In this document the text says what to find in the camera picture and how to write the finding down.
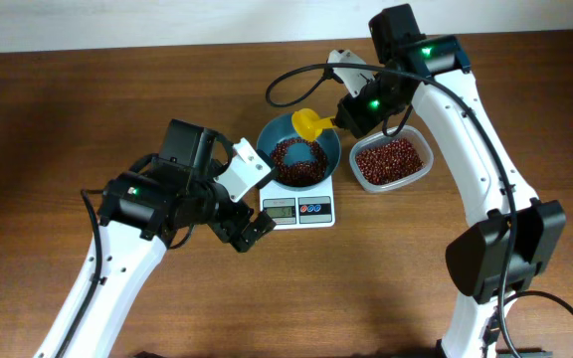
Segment clear plastic bean container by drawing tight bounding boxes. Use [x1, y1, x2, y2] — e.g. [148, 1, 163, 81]
[349, 126, 434, 193]

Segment red adzuki beans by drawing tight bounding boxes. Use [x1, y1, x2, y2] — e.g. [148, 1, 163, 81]
[270, 137, 424, 187]

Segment yellow plastic measuring scoop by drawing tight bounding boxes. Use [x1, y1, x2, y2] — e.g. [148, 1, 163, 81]
[291, 108, 336, 142]

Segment blue plastic bowl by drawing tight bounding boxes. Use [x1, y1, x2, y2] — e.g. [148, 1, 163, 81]
[257, 113, 341, 191]

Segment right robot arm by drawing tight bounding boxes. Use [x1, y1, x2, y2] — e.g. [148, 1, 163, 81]
[335, 4, 566, 357]

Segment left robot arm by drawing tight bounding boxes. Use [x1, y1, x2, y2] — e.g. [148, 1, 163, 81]
[36, 119, 277, 357]

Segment white digital kitchen scale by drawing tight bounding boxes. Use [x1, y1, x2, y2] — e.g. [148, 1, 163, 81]
[260, 177, 336, 230]

